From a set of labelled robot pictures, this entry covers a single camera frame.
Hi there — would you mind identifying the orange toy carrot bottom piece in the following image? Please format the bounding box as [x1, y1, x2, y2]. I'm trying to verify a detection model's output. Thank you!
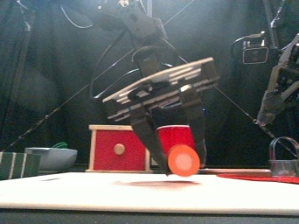
[168, 143, 202, 178]

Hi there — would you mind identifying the green toy item in bowl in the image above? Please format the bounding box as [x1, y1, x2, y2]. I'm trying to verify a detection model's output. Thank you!
[51, 142, 70, 150]

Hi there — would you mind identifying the grey bowl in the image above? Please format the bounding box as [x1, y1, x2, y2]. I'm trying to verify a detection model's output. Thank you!
[25, 146, 79, 172]

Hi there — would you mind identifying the red plastic cup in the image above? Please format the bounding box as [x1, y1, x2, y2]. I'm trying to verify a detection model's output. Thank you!
[156, 124, 197, 156]

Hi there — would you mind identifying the red wooden box with knob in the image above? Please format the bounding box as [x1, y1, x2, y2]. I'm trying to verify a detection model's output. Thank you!
[86, 124, 156, 173]

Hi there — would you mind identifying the white cutting board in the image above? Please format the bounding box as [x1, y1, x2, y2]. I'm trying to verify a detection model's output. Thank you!
[0, 171, 299, 217]

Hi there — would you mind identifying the red mat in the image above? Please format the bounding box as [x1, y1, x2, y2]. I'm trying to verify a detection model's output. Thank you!
[217, 172, 299, 185]

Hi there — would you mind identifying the green white striped box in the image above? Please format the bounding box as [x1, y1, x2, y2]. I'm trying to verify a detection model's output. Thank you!
[0, 151, 43, 181]

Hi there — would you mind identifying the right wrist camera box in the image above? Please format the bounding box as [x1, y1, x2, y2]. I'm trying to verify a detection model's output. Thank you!
[242, 38, 272, 66]

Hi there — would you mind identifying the black cable loop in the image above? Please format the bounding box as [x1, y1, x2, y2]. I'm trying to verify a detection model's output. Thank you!
[89, 29, 174, 101]

